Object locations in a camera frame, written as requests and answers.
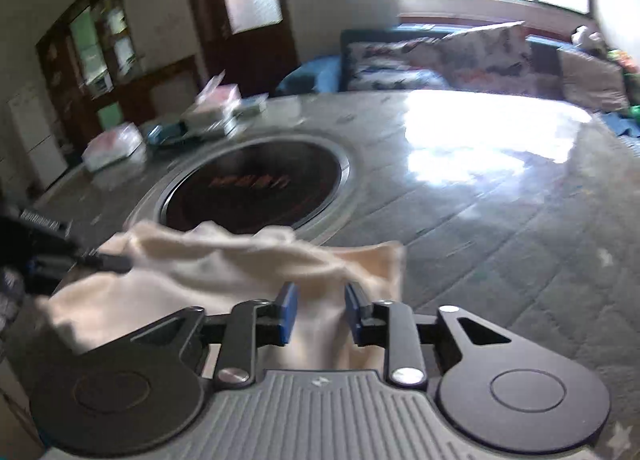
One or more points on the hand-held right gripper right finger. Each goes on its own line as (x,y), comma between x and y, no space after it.
(354,312)

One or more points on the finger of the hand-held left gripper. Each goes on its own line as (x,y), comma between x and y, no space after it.
(100,261)

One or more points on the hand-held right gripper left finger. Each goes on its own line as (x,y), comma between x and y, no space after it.
(286,312)

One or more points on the cream sweater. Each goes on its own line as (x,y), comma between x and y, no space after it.
(215,270)

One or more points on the white refrigerator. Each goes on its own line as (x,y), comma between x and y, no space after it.
(37,139)

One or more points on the white pink tissue pack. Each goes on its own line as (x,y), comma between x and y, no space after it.
(112,147)

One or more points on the round black table hotplate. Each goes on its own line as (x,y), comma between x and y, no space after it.
(255,187)

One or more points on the blue smartwatch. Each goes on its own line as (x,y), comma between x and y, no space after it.
(167,135)

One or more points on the tissue pack in plastic bag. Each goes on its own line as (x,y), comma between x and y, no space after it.
(212,107)

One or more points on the green flat packet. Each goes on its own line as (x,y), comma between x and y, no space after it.
(251,106)

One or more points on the dark wooden cabinet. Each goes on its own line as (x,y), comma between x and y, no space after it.
(110,49)

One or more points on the blue sofa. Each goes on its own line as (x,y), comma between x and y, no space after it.
(320,72)

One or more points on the dark wooden glass door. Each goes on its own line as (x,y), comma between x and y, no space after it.
(240,14)

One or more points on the grey star-print cloth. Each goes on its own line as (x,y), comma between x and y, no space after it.
(617,437)

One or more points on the patterned beige pillow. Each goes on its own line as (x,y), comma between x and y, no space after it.
(592,79)
(490,52)

